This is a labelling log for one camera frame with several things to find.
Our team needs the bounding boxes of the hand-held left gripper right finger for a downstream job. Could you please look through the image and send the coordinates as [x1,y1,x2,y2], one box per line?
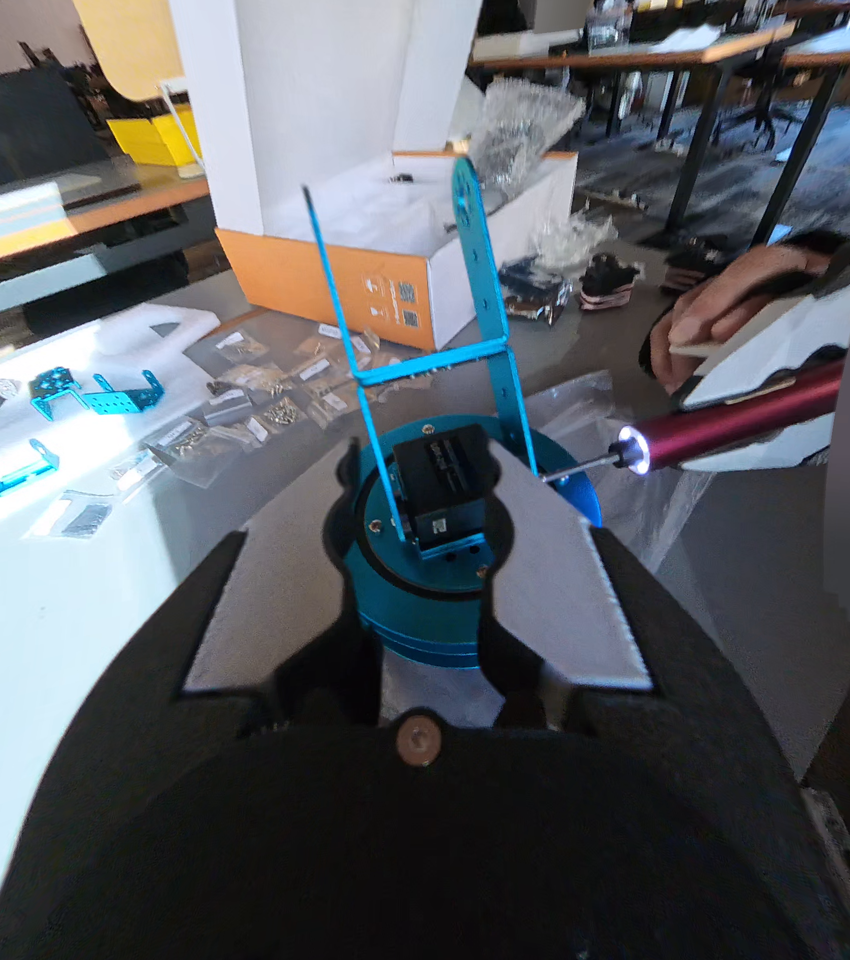
[477,438,654,727]

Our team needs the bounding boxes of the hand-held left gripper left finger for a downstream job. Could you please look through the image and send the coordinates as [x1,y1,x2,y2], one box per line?
[183,437,382,723]

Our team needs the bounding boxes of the maroon electric screwdriver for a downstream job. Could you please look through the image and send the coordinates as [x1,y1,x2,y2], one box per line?
[541,358,846,483]

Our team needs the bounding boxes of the blue toy robot arm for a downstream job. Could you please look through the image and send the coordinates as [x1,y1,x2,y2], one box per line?
[303,153,604,669]

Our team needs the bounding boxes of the grey desk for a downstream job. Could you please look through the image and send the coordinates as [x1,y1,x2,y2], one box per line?
[0,232,850,960]

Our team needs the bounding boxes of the person's right hand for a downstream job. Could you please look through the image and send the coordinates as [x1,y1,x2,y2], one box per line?
[648,246,834,395]

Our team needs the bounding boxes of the flat clear plastic bag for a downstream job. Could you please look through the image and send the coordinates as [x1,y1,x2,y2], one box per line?
[522,371,711,571]

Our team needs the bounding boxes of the pile of small screw bags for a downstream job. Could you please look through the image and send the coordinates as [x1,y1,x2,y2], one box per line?
[106,322,411,489]

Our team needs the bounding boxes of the small bag of black parts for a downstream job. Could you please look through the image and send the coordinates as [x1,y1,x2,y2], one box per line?
[27,491,115,541]

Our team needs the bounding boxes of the crumpled clear plastic bag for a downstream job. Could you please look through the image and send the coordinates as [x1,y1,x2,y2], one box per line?
[530,210,621,280]

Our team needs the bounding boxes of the dark antistatic bag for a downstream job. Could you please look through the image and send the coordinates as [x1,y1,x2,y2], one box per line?
[500,255,573,324]

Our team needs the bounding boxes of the white foam sheet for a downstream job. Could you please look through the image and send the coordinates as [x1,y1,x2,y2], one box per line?
[0,322,246,960]

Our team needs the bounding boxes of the wooden table with black legs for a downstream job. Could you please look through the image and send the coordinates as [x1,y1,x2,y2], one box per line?
[751,28,850,249]
[470,21,799,243]

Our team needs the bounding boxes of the white foam insert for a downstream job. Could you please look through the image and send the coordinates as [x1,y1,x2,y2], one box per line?
[91,300,222,361]

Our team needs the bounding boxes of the clear bubble wrap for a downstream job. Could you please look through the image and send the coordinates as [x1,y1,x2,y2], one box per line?
[470,75,585,213]

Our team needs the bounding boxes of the wooden side table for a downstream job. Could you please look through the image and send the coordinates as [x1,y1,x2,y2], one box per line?
[0,174,217,333]

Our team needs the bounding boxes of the yellow storage bins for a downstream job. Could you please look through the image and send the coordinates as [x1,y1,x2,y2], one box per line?
[106,105,204,170]

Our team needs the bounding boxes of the white and orange cardboard box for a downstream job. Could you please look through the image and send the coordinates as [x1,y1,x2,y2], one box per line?
[170,0,579,354]

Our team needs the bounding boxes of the black monitor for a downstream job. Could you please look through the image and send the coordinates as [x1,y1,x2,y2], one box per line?
[0,69,112,198]

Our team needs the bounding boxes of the pale wooden board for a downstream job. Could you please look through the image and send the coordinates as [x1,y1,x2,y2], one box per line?
[72,0,187,103]

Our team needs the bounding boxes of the black servo with striped wires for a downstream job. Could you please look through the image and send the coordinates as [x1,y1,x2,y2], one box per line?
[578,251,643,312]
[661,236,733,297]

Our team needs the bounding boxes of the blue wide u-shaped bracket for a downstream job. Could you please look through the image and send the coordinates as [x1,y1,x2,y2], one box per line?
[83,369,165,416]

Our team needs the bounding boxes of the blue flat u-shaped bracket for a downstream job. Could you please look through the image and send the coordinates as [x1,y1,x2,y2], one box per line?
[0,438,60,498]

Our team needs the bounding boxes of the blue perforated metal bracket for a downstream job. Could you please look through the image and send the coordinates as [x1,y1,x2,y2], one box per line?
[27,366,90,418]

